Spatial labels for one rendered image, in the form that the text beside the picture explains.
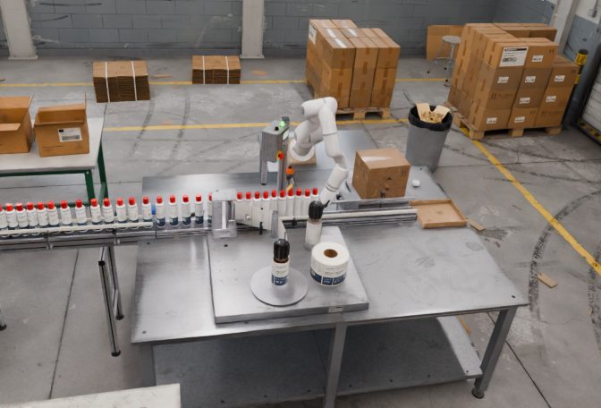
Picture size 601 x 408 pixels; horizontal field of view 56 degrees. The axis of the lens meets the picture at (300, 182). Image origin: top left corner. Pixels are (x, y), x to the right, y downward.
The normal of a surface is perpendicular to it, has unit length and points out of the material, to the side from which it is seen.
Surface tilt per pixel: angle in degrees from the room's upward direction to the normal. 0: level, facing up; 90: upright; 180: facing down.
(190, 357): 1
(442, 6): 90
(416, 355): 3
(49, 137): 90
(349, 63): 91
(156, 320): 0
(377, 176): 90
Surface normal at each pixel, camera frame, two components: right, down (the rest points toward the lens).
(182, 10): 0.21, 0.53
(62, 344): 0.07, -0.84
